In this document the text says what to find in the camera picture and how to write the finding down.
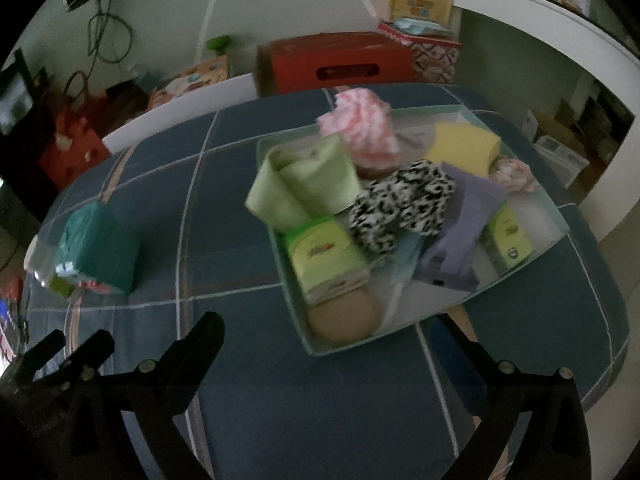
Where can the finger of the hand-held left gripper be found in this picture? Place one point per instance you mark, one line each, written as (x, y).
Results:
(47, 352)
(95, 352)

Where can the red felt bag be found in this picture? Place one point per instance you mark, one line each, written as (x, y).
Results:
(70, 145)

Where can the red cardboard box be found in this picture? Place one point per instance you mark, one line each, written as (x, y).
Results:
(300, 60)

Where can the yellow sponge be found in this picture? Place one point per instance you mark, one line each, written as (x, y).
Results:
(465, 150)

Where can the white bed board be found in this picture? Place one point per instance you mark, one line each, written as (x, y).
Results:
(175, 110)

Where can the lavender cloth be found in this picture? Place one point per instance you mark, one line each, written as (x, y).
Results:
(460, 240)

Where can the pink white fluffy scrunchie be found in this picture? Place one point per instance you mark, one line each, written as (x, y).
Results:
(360, 125)

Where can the teal tissue pack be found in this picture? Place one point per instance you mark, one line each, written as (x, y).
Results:
(97, 245)

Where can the pink floral cloth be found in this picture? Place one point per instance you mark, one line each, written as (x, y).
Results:
(512, 172)

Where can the orange toy box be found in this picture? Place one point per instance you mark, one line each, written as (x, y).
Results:
(190, 82)

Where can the zebra print scrunchie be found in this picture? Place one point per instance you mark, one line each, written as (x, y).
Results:
(400, 205)

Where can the white desk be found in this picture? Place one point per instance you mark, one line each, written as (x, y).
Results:
(550, 25)

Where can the beige round puff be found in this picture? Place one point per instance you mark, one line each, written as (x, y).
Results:
(342, 317)

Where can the clear plastic bin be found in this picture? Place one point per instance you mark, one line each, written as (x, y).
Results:
(540, 210)

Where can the light green cloth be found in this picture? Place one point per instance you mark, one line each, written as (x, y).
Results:
(300, 190)

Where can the lit screen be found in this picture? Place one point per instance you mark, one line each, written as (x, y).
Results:
(12, 97)

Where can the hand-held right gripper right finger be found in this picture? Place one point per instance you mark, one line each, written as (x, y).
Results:
(462, 365)

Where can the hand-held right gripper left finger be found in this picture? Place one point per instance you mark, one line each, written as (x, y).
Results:
(200, 352)

